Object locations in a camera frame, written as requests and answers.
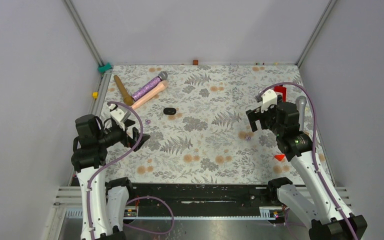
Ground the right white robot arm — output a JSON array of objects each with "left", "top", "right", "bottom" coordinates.
[{"left": 246, "top": 102, "right": 368, "bottom": 240}]

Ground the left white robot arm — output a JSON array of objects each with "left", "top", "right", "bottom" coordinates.
[{"left": 71, "top": 112, "right": 150, "bottom": 240}]

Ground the red square box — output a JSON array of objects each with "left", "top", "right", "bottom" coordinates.
[{"left": 273, "top": 85, "right": 287, "bottom": 102}]

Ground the brown toy microphone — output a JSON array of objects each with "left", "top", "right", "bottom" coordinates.
[{"left": 113, "top": 75, "right": 135, "bottom": 106}]

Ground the silver toy microphone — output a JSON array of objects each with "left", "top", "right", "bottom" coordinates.
[{"left": 295, "top": 95, "right": 307, "bottom": 131}]

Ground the red triangle block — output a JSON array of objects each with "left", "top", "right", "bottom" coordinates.
[{"left": 274, "top": 154, "right": 286, "bottom": 162}]

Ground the yellow small block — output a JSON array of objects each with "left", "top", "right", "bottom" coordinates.
[{"left": 92, "top": 92, "right": 99, "bottom": 99}]

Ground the purple glitter toy microphone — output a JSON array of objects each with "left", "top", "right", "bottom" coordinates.
[{"left": 132, "top": 71, "right": 168, "bottom": 102}]

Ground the pink toy microphone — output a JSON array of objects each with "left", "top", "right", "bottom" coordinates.
[{"left": 131, "top": 80, "right": 169, "bottom": 110}]

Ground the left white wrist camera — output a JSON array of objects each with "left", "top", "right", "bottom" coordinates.
[{"left": 108, "top": 103, "right": 131, "bottom": 130}]

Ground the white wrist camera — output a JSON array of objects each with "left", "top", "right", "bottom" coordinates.
[
  {"left": 255, "top": 89, "right": 278, "bottom": 113},
  {"left": 108, "top": 103, "right": 131, "bottom": 130}
]

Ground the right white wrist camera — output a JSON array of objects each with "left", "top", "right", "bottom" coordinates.
[{"left": 255, "top": 89, "right": 278, "bottom": 113}]

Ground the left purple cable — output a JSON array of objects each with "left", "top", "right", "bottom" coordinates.
[{"left": 86, "top": 101, "right": 175, "bottom": 240}]

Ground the purple cable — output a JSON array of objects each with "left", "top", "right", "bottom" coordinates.
[
  {"left": 256, "top": 82, "right": 360, "bottom": 240},
  {"left": 86, "top": 101, "right": 175, "bottom": 240}
]

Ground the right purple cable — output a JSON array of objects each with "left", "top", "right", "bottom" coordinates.
[{"left": 256, "top": 82, "right": 360, "bottom": 240}]

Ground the teal corner bracket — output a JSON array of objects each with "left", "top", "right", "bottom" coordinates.
[{"left": 98, "top": 62, "right": 113, "bottom": 74}]

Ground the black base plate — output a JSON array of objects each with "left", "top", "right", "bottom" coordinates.
[{"left": 103, "top": 176, "right": 300, "bottom": 219}]

